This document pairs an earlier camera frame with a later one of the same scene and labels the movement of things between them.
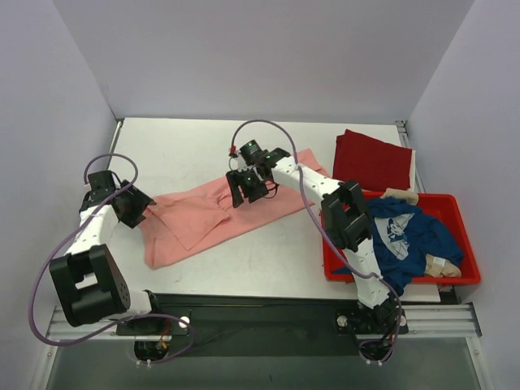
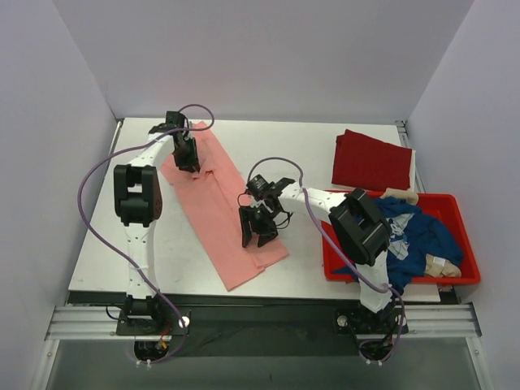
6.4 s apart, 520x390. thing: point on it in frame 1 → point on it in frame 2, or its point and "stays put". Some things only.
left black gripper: x=132 y=205 → x=186 y=157
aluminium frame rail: x=449 y=320 stays put
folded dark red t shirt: x=375 y=165 stays put
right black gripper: x=247 y=182 → x=259 y=218
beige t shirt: x=435 y=266 stays put
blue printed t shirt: x=402 y=238 stays put
